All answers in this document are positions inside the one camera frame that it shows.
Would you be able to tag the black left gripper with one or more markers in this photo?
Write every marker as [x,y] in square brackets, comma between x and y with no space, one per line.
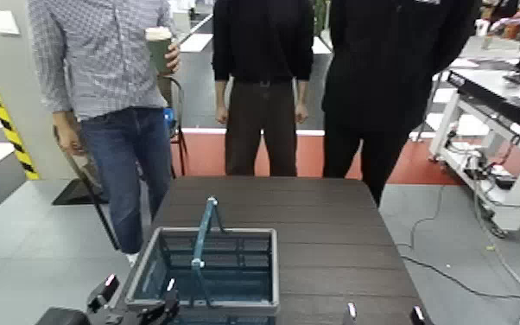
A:
[146,316]

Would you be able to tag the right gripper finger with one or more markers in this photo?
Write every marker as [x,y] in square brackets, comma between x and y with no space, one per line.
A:
[350,315]
[418,316]

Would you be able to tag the grey plastic shopping basket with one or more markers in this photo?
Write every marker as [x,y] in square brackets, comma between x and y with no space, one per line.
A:
[205,281]

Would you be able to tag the green paper cup white lid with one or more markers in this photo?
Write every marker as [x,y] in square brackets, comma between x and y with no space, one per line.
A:
[156,52]

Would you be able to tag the checkered man right hand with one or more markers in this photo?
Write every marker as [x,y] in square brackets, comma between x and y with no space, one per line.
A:
[68,136]

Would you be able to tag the black sweater man right hand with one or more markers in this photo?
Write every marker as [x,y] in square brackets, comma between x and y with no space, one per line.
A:
[221,115]

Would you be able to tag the black sweater man left hand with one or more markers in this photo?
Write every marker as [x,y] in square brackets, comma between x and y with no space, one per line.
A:
[301,113]

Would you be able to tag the checkered man left hand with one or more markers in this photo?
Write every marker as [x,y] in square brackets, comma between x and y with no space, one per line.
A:
[172,58]

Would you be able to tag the blue object on chair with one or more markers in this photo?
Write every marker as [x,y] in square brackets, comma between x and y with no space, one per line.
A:
[169,120]

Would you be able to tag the white equipment workbench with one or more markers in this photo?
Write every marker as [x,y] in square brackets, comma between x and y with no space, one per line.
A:
[450,131]

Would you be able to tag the yellow black hazard stripe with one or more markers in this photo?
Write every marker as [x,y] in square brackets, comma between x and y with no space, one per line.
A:
[10,131]

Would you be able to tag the black board on workbench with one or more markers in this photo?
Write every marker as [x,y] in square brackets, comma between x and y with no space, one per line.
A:
[496,102]

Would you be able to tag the person in black clothes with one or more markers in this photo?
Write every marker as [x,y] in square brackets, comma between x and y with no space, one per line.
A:
[378,81]

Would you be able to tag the man in checkered shirt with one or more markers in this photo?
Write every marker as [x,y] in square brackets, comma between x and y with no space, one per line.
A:
[106,54]

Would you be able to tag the man in black sweater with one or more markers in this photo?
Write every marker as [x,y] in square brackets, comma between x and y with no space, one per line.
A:
[262,68]

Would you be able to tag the brown folding chair black frame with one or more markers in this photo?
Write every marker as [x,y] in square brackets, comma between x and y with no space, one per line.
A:
[106,225]

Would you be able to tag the white wall switch plate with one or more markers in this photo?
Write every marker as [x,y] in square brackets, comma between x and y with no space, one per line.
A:
[4,22]

